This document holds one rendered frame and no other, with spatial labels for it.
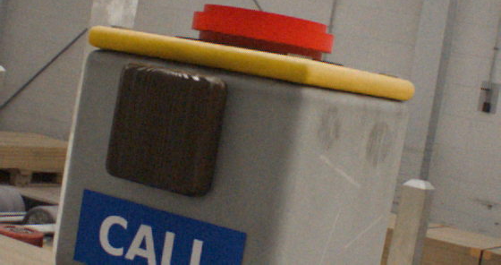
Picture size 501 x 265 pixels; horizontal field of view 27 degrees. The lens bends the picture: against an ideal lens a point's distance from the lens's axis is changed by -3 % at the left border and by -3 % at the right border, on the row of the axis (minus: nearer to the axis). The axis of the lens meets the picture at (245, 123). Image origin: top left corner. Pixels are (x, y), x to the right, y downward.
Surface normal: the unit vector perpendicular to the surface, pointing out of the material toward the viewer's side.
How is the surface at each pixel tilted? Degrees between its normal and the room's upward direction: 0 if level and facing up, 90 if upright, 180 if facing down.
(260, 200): 90
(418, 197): 90
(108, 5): 90
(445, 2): 90
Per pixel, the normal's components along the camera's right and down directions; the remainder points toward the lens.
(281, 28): 0.24, 0.09
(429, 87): -0.51, -0.04
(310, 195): 0.84, 0.18
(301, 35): 0.50, 0.13
